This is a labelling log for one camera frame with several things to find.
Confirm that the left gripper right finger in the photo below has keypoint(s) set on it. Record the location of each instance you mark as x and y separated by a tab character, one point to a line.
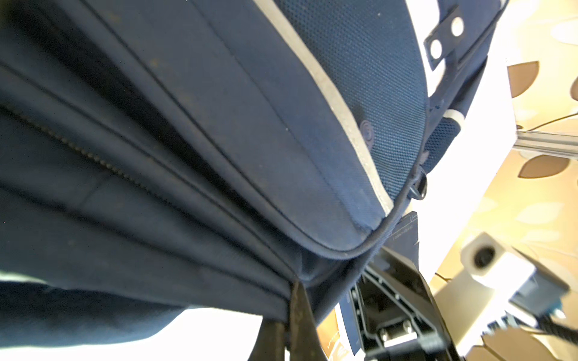
304	340

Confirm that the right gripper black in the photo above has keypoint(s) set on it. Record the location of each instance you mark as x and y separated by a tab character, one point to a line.
395	314

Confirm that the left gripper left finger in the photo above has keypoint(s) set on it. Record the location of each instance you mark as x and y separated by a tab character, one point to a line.
270	343

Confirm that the navy blue student backpack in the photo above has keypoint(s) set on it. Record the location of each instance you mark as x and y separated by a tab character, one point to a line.
158	156

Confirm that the brown cover book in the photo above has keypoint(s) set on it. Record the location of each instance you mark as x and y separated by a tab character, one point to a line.
332	337

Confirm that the dark blue book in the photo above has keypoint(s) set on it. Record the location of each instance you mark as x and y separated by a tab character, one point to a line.
347	326

